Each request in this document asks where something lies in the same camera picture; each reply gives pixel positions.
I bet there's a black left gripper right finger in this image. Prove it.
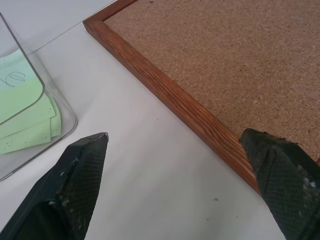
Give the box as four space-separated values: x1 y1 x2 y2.
239 128 320 240

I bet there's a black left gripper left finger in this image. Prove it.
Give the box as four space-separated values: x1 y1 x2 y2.
0 132 110 240

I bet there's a green paper note with pinholes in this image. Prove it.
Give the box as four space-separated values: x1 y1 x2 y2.
0 94 62 155

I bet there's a clear plastic container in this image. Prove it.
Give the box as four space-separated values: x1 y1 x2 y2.
0 11 79 182

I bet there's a cork board with wooden frame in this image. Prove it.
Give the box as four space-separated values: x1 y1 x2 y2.
82 0 320 196

